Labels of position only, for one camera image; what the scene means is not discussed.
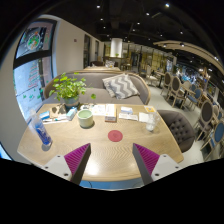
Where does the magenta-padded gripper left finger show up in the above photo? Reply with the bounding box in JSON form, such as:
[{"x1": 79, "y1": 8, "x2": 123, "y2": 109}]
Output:
[{"x1": 42, "y1": 143, "x2": 92, "y2": 185}]

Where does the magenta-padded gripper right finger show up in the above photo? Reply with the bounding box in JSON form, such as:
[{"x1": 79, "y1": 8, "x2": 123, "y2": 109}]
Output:
[{"x1": 132, "y1": 143, "x2": 184, "y2": 186}]

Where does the clear blue-labelled water bottle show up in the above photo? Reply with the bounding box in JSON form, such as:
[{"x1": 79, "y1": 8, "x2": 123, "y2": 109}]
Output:
[{"x1": 28, "y1": 109, "x2": 54, "y2": 148}]

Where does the clear plastic cup with straw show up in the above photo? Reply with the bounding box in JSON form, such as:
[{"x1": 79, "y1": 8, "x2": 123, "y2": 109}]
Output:
[{"x1": 145, "y1": 111, "x2": 160, "y2": 132}]

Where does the flat round red coaster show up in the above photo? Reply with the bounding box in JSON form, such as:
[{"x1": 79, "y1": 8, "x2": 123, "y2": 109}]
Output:
[{"x1": 107, "y1": 129, "x2": 124, "y2": 143}]

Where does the pale green ceramic cup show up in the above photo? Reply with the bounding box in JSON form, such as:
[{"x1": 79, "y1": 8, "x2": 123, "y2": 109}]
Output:
[{"x1": 77, "y1": 108, "x2": 95, "y2": 129}]

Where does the dark grey tufted chair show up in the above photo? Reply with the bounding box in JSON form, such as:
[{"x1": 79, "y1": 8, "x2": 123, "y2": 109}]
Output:
[{"x1": 157, "y1": 109, "x2": 196, "y2": 154}]

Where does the white paper napkin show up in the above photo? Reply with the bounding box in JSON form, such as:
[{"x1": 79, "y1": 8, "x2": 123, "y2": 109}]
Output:
[{"x1": 138, "y1": 111, "x2": 150, "y2": 124}]

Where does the small blue white carton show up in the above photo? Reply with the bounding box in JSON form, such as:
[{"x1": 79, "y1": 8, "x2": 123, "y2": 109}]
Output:
[{"x1": 65, "y1": 107, "x2": 78, "y2": 121}]

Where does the white printed leaflet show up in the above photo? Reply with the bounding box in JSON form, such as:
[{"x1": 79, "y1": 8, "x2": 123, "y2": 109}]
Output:
[{"x1": 118, "y1": 112, "x2": 139, "y2": 122}]

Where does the yellow square card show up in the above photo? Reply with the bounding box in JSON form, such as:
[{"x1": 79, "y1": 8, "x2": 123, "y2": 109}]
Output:
[{"x1": 143, "y1": 105, "x2": 157, "y2": 114}]

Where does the white box with orange print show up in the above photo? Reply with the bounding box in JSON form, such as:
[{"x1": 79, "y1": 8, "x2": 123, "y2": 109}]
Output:
[{"x1": 104, "y1": 103, "x2": 118, "y2": 123}]

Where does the green potted plant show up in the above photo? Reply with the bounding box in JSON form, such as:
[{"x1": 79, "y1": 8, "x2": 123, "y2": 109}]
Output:
[{"x1": 48, "y1": 71, "x2": 97, "y2": 108}]

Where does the group of round-backed dining chairs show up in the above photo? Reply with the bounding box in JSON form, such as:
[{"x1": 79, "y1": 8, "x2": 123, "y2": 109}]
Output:
[{"x1": 159, "y1": 71, "x2": 224, "y2": 161}]

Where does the grey curved sofa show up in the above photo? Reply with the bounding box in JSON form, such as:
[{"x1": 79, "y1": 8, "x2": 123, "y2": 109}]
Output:
[{"x1": 43, "y1": 69, "x2": 152, "y2": 108}]

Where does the white round pillar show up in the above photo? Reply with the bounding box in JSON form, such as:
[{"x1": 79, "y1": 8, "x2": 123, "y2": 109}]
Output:
[{"x1": 110, "y1": 37, "x2": 123, "y2": 58}]

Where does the group of ceiling spotlights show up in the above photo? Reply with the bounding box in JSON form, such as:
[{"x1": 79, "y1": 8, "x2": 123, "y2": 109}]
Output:
[{"x1": 94, "y1": 2, "x2": 221, "y2": 63}]

